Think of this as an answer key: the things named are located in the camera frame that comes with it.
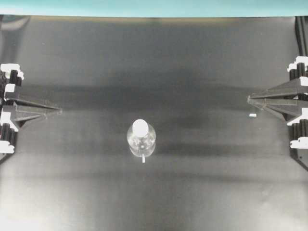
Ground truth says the white bottle cap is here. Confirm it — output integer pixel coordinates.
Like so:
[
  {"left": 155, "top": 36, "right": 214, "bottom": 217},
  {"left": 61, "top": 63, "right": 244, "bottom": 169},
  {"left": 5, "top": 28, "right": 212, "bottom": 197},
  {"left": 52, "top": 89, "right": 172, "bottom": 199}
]
[{"left": 132, "top": 119, "right": 149, "bottom": 138}]

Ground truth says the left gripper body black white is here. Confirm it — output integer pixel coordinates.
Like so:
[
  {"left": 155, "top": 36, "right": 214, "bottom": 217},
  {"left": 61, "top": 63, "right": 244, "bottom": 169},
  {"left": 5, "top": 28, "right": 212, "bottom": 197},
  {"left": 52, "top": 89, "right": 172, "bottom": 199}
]
[{"left": 0, "top": 63, "right": 24, "bottom": 154}]

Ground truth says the black frame post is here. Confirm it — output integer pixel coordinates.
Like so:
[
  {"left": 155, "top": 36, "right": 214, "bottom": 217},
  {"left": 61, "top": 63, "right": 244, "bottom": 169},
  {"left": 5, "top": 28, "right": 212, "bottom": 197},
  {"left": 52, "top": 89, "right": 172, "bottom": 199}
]
[{"left": 295, "top": 16, "right": 308, "bottom": 56}]

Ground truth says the clear plastic bottle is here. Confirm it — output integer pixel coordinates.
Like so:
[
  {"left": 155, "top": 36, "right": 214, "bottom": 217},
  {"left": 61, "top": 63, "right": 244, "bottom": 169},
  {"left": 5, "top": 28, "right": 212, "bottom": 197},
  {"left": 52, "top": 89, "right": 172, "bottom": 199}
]
[{"left": 127, "top": 122, "right": 156, "bottom": 158}]

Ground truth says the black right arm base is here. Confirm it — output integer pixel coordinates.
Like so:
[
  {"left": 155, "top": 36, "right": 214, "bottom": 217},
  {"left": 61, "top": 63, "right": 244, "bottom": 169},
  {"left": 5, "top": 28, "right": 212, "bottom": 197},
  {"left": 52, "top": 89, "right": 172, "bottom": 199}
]
[{"left": 290, "top": 149, "right": 308, "bottom": 171}]

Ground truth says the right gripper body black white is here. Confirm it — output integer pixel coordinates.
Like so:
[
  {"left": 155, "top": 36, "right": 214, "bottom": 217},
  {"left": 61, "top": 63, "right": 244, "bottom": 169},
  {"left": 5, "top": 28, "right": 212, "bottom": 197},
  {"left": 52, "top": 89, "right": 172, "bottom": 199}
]
[{"left": 287, "top": 56, "right": 308, "bottom": 149}]

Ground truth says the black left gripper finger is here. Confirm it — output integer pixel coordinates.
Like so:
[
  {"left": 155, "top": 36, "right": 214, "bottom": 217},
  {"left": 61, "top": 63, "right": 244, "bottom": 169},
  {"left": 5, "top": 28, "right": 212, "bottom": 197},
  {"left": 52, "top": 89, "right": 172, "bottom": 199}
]
[
  {"left": 14, "top": 108, "right": 62, "bottom": 128},
  {"left": 5, "top": 92, "right": 61, "bottom": 110}
]

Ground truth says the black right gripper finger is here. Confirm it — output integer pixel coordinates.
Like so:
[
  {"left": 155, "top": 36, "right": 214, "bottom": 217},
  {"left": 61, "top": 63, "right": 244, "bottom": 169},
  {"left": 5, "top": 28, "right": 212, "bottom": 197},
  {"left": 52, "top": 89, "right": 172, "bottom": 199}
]
[
  {"left": 248, "top": 77, "right": 308, "bottom": 99},
  {"left": 247, "top": 98, "right": 308, "bottom": 120}
]

